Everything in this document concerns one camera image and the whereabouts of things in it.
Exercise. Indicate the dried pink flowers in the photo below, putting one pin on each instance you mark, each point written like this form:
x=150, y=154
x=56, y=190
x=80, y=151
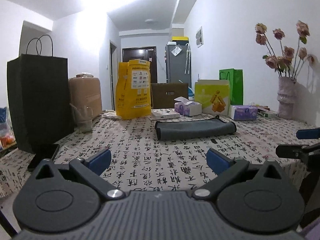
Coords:
x=290, y=61

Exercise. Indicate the dark brown door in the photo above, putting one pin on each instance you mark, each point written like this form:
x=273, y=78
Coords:
x=142, y=54

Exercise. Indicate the white flat box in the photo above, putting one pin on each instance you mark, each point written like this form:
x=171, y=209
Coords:
x=163, y=114

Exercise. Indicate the stacked small boxes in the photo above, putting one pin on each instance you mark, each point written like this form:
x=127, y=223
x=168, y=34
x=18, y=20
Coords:
x=266, y=112

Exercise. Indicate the tan suitcase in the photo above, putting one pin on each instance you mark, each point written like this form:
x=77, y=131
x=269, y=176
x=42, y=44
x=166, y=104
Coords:
x=85, y=94

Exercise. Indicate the purple and grey towel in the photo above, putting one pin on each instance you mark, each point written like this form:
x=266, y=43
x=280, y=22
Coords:
x=184, y=130

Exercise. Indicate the yellow paper bag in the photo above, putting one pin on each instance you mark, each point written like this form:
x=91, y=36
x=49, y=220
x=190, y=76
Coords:
x=133, y=96

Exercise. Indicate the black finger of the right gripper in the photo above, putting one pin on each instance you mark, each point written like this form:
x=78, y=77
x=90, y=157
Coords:
x=308, y=154

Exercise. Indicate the green paper bag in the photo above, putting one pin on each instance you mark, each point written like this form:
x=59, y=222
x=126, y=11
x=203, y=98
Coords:
x=235, y=78

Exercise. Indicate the grey refrigerator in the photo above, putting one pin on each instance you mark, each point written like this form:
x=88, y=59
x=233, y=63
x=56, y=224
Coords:
x=178, y=64

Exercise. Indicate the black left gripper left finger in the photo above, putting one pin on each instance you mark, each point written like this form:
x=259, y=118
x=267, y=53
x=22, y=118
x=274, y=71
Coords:
x=62, y=197

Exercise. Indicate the open purple tissue pack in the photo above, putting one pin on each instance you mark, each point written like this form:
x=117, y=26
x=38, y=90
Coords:
x=186, y=107

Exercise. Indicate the closed purple tissue pack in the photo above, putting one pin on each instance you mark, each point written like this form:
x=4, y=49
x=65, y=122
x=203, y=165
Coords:
x=243, y=112

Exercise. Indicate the yellow-green snack gift bag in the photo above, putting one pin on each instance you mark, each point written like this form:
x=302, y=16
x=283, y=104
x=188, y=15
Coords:
x=213, y=95

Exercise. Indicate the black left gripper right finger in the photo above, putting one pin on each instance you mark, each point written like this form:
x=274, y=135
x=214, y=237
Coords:
x=254, y=198

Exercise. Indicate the wall picture frame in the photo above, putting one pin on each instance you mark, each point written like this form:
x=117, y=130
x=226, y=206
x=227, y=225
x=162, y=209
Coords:
x=199, y=37

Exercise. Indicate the crumpled white tissue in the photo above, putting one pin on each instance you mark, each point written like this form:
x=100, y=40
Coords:
x=110, y=115

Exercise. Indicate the clear drinking glass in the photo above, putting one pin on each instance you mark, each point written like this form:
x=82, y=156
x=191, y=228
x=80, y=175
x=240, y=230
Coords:
x=83, y=118

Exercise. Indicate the black paper bag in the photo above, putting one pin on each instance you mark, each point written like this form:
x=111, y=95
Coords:
x=39, y=100

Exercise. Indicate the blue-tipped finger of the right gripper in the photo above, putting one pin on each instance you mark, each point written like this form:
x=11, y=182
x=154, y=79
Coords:
x=308, y=133

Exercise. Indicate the lavender textured vase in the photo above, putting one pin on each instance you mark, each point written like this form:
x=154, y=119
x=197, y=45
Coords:
x=286, y=97

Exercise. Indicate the yellow box on refrigerator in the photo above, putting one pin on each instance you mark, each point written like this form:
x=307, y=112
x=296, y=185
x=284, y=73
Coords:
x=180, y=38

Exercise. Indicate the brown chair back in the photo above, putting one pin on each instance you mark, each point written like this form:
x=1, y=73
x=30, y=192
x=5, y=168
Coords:
x=163, y=95

